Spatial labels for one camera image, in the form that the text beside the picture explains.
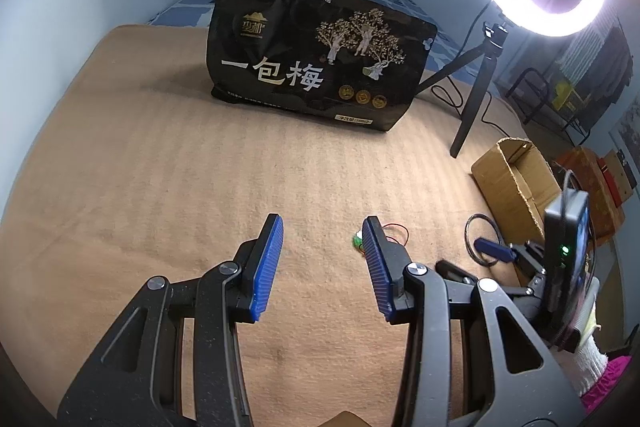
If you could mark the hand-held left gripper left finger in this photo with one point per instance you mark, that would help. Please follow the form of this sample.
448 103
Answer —
267 267

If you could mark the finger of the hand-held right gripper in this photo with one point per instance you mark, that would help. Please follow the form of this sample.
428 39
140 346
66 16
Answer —
492 249
452 269

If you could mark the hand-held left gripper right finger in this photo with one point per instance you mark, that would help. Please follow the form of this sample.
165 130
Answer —
377 267

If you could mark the thin black bangle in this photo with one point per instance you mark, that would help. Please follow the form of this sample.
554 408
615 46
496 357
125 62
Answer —
468 232

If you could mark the cardboard box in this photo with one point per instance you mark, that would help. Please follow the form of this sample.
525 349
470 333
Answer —
505 187

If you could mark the person's right hand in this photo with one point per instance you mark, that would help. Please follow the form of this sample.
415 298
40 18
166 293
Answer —
592 362

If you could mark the red box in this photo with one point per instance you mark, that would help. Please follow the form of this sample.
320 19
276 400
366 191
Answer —
611 182

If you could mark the light wooden box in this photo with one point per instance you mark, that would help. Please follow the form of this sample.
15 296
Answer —
627 177

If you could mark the black tripod stand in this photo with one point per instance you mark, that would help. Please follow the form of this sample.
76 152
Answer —
472 107

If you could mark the yellow bag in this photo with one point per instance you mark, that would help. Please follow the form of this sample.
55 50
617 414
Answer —
570 94

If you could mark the black metal chair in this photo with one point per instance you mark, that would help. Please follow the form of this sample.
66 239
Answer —
522 79

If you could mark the dark hanging clothes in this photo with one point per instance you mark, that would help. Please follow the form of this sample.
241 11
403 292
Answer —
612 67

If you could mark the striped white towel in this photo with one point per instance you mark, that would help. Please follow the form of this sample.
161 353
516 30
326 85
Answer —
582 57

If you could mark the black printed snack bag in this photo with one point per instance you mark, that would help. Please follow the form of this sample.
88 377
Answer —
300 57

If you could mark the wall poster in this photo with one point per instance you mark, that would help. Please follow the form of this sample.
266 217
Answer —
630 127

